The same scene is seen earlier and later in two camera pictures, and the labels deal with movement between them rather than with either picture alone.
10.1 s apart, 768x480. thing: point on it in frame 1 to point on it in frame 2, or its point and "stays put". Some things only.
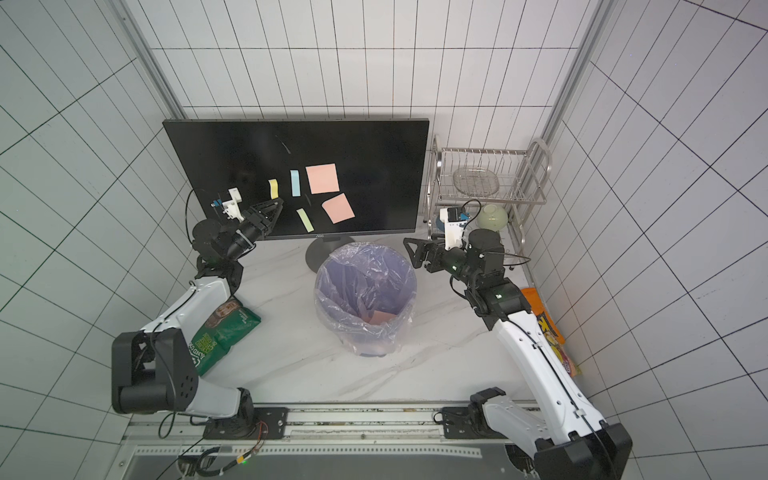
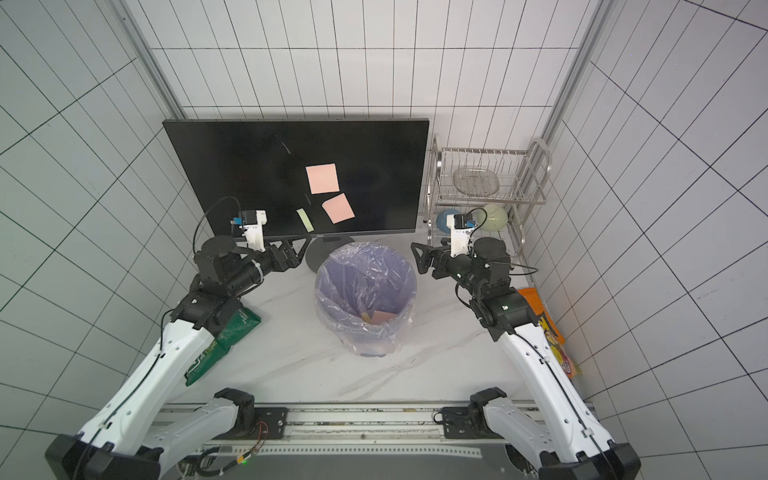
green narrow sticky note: [305, 220] stays put
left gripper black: [256, 213] to [293, 260]
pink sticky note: [380, 317] stays put
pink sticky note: [338, 208] stays put
